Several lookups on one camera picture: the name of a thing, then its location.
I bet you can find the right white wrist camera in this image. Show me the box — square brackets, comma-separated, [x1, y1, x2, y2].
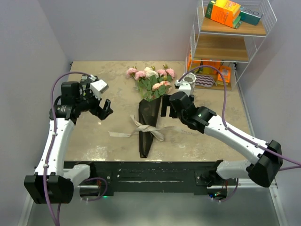
[175, 80, 195, 96]

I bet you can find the white wire wooden shelf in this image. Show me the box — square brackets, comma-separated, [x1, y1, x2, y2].
[185, 0, 277, 90]

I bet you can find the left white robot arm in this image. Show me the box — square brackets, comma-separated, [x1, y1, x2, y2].
[24, 80, 113, 204]

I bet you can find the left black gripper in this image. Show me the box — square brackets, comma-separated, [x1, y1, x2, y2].
[76, 83, 113, 120]

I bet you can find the pink rose stem right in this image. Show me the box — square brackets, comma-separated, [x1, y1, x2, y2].
[156, 64, 175, 81]

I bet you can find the white ribbed ceramic vase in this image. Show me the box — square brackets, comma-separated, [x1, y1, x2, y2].
[182, 73, 196, 82]

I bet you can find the peach rose stem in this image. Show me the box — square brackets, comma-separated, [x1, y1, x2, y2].
[152, 81, 172, 99]

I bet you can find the pink rose stem left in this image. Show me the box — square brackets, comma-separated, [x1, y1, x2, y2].
[126, 66, 145, 95]

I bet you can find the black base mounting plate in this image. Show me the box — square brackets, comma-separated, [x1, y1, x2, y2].
[63, 161, 238, 197]

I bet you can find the white rose stem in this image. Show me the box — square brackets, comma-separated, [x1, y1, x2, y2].
[143, 66, 159, 92]

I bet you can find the teal box top shelf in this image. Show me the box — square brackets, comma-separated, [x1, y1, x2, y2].
[239, 7, 263, 25]

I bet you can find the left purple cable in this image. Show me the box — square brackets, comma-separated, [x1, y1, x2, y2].
[43, 71, 92, 226]

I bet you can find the pink rose stem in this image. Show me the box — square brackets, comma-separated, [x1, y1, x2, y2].
[126, 66, 145, 95]
[156, 64, 175, 81]

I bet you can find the orange packet bottom shelf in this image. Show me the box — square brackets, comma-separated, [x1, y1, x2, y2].
[216, 65, 231, 85]

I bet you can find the beige printed ribbon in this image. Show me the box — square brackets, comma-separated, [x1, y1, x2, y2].
[108, 114, 197, 142]

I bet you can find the black wrapping paper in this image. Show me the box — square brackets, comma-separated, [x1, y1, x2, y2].
[138, 97, 164, 158]

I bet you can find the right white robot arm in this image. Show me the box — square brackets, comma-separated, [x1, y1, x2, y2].
[161, 91, 283, 187]

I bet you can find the orange box top shelf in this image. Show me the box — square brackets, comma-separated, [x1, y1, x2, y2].
[205, 0, 242, 29]

